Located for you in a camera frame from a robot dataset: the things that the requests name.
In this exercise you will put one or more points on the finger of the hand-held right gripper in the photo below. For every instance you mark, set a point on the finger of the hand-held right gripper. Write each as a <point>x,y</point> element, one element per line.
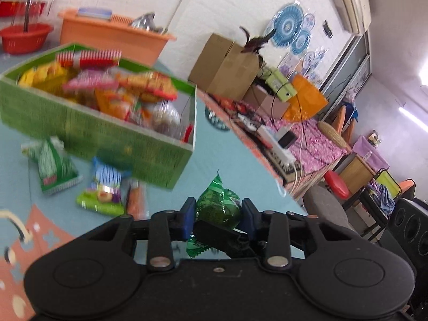
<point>220,237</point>

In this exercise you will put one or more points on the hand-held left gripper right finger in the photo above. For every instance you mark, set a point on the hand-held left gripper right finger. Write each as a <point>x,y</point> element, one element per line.
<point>247,219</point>

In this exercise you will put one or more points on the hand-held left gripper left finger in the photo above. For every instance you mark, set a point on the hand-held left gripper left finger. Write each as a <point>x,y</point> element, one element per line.
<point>189,219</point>

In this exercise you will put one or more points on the shiny green snack packet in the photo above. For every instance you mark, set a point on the shiny green snack packet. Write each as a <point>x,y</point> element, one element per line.
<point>217,204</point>

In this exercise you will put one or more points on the green cardboard box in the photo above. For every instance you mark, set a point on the green cardboard box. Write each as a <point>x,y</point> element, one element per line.
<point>100,140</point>

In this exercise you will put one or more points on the red peanut snack packet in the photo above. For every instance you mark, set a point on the red peanut snack packet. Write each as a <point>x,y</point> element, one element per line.
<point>150,85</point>

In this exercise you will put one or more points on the yellow snack packet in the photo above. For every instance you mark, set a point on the yellow snack packet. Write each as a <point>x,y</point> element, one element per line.
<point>46,78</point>

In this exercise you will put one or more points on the orange sausage snack packet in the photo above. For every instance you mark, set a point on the orange sausage snack packet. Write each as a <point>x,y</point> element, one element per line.
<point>135,200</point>

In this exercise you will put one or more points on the teal printed tablecloth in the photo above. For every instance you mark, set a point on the teal printed tablecloth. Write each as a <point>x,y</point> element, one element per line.
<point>234,160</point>

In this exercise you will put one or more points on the white power strip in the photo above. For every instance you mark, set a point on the white power strip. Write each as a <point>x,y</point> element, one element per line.
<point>279,150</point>

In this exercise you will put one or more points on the grey chair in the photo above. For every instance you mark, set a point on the grey chair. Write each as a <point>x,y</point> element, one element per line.
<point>326,207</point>

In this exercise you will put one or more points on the blue and green snack packet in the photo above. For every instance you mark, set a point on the blue and green snack packet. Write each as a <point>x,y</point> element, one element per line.
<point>103,190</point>

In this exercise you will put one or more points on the red stool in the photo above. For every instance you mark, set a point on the red stool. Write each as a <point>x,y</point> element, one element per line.
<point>337,184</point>

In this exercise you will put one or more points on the pink floral blanket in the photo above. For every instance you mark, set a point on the pink floral blanket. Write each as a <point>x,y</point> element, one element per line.
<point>317,140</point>

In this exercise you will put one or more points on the small brown cardboard box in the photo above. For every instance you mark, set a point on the small brown cardboard box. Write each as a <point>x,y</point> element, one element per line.
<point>264,103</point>

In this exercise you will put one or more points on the woven straw cushion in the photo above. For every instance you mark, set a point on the woven straw cushion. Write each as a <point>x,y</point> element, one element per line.
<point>331,133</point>

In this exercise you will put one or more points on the wooden box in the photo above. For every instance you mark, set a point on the wooden box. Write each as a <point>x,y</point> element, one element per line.
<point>357,170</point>

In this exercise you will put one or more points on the orange bag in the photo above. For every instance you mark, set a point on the orange bag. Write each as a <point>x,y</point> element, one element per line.
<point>307,100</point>

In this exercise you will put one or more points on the light green box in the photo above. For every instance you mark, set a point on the light green box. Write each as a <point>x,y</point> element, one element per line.
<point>281,85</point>

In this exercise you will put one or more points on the purple cloth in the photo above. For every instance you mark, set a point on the purple cloth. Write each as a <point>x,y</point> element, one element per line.
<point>371,152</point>

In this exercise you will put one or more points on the green striped snack packet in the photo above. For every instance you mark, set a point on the green striped snack packet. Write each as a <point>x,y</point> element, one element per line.
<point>53,167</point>

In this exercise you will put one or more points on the large brown cardboard box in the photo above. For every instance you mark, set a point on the large brown cardboard box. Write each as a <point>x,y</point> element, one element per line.
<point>220,67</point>

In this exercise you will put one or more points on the black speaker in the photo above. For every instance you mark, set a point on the black speaker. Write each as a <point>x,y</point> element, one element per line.
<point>408,234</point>

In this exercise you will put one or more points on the dark purple leaf plant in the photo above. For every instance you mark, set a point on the dark purple leaf plant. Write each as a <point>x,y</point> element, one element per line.
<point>255,43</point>

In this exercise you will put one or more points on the small blue paper fan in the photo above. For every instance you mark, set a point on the small blue paper fan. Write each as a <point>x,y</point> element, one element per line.
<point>301,41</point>

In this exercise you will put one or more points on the orange plastic basin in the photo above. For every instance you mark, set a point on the orange plastic basin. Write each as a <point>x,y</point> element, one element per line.
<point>110,41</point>

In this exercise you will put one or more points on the fluorescent ceiling light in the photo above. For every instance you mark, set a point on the fluorescent ceiling light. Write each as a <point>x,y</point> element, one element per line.
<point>413,116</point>

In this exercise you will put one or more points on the large blue paper fan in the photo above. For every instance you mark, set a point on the large blue paper fan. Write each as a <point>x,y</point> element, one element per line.
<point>286,25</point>

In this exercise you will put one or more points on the metal funnel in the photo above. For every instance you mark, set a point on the metal funnel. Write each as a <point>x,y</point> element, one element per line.
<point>145,23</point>

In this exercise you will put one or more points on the blue plastic lid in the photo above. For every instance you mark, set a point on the blue plastic lid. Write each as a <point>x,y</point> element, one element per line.
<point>95,13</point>

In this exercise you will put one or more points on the white air conditioner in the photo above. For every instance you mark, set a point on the white air conditioner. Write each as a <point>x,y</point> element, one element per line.
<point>354,0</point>

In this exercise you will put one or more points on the red plastic basket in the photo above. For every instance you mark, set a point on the red plastic basket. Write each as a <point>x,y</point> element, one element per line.
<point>23,38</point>

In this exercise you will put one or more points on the clear glass jar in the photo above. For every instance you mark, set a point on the clear glass jar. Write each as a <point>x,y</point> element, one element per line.
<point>36,3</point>

